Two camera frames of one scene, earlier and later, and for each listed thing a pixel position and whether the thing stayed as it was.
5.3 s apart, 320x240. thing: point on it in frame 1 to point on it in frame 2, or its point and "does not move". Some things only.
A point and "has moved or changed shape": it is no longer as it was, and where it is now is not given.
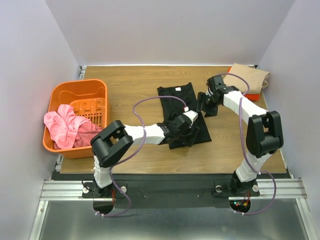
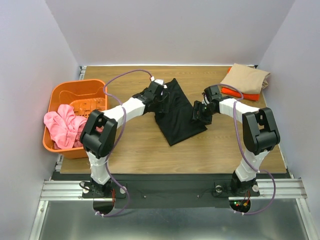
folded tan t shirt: x=254 y=77 does not move
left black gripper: x=187 y=140 to x=163 y=108
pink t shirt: x=67 y=130 does not move
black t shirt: x=170 y=107 has moved or changed shape
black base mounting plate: x=169 y=190 does not move
